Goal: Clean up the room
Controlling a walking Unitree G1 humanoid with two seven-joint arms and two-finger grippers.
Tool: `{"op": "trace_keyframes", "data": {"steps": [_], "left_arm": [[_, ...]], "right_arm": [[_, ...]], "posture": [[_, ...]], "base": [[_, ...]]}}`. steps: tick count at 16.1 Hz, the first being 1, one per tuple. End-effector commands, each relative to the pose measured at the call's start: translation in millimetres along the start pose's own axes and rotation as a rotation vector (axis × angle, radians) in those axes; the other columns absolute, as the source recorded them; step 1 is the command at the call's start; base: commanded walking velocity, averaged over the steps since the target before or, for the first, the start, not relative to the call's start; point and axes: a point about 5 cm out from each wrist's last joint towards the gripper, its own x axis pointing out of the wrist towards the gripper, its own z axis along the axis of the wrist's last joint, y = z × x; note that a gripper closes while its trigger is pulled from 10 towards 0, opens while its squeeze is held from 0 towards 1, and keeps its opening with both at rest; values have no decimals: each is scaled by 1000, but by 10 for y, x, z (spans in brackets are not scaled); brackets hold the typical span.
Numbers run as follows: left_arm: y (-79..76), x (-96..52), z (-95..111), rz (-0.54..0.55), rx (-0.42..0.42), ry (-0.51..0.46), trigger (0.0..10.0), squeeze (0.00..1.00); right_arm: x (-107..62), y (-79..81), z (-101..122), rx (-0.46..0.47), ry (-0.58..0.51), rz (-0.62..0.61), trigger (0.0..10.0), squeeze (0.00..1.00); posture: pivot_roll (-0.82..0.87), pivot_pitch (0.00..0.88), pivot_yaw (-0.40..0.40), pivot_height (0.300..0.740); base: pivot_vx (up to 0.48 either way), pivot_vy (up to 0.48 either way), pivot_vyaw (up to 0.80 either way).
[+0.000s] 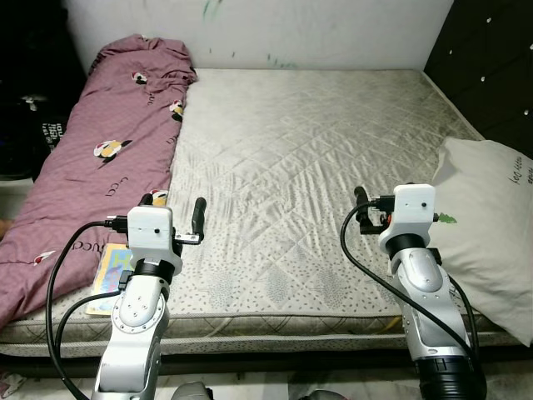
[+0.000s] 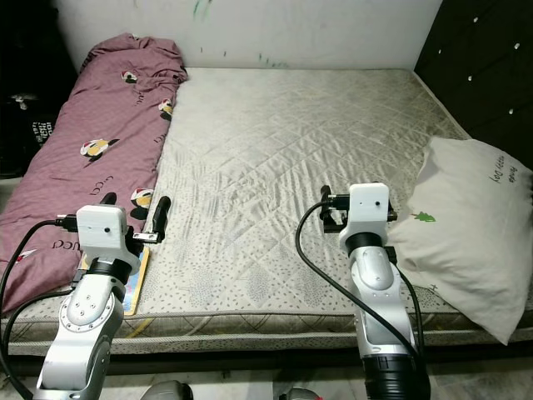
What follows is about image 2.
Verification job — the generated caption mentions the colourful children's book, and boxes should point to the colourful children's book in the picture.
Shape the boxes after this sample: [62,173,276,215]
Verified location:
[79,246,152,316]

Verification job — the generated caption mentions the grey robot leg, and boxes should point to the grey robot leg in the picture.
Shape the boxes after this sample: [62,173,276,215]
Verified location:
[140,381,191,400]
[271,387,317,400]

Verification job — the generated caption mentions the dark bed frame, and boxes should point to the dark bed frame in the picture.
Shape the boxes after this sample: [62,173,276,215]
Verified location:
[0,333,533,378]

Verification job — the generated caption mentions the white quilted mattress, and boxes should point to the white quilted mattress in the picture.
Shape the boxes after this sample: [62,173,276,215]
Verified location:
[0,67,533,355]

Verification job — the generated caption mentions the grey right robot leg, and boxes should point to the grey right robot leg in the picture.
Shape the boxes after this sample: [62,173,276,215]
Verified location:
[271,387,317,400]

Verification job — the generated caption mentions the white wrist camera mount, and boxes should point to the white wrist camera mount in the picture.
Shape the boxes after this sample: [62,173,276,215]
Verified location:
[337,182,392,247]
[77,205,134,272]

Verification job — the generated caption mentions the black bag with white letters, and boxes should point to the black bag with white letters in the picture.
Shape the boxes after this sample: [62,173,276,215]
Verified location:
[27,117,57,149]

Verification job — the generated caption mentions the black cabinet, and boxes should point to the black cabinet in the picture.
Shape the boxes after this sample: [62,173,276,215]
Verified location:
[0,0,80,180]

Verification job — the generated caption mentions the black tufted headboard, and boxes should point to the black tufted headboard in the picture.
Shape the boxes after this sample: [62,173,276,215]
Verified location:
[414,0,533,168]

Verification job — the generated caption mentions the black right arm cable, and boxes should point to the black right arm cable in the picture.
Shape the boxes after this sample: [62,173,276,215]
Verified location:
[294,202,426,359]

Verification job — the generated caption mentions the grey left robot leg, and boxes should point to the grey left robot leg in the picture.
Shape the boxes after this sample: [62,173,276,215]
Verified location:
[140,381,191,400]

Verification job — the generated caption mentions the purple printed blanket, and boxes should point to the purple printed blanket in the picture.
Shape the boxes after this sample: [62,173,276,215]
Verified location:
[0,33,188,313]

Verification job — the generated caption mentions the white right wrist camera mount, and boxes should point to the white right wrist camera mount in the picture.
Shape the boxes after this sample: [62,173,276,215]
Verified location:
[337,182,392,247]

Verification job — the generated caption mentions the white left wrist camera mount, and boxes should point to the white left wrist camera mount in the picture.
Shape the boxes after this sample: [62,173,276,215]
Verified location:
[77,205,134,272]

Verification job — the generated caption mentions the cream pillow with green print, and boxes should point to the cream pillow with green print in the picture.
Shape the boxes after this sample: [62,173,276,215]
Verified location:
[390,136,533,345]

